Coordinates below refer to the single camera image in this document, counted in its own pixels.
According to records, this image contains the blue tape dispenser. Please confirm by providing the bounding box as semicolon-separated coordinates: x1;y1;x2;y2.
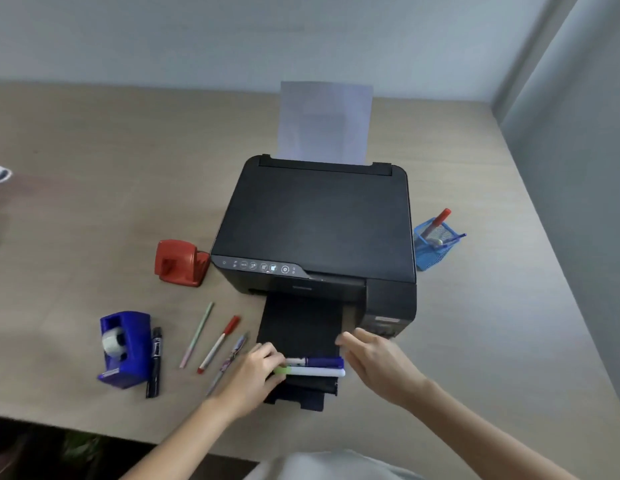
96;311;153;390

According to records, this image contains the white paper sheet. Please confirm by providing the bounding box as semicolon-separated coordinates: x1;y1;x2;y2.
276;81;374;166

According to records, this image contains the person's right hand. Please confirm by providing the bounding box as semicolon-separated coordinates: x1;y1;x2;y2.
335;328;431;411

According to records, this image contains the red capped marker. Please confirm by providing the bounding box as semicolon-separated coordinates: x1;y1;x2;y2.
422;208;452;239

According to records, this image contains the patterned purple pen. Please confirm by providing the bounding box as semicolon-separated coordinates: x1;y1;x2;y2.
205;331;250;398

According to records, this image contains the person's left hand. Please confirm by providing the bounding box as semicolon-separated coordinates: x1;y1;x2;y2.
208;342;288;421

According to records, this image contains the black inkjet printer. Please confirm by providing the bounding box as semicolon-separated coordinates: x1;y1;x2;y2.
210;154;418;412

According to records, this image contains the blue mesh pen holder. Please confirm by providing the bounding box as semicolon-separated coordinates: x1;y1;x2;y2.
413;218;461;271

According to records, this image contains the black marker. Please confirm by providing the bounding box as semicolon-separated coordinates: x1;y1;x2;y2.
145;327;163;399

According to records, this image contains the white marker with green cap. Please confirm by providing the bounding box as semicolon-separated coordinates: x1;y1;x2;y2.
274;366;346;378

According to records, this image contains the person's left forearm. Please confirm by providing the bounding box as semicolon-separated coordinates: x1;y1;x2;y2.
119;399;237;480

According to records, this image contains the blue marker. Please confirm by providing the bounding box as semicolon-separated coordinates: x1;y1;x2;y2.
285;357;345;370

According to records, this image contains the person's right forearm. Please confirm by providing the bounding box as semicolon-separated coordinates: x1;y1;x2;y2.
405;377;583;480

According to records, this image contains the green and pink pen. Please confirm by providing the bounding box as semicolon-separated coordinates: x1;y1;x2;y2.
179;302;215;370

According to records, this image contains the person's grey clothing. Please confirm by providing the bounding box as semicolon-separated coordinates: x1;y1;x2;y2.
244;449;423;480

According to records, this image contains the clear tape roll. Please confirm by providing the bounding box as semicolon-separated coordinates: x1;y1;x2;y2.
101;329;128;360

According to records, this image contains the red hole punch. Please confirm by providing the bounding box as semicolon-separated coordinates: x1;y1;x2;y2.
154;239;211;288

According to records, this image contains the white pen with red cap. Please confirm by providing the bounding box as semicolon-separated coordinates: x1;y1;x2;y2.
197;315;242;375

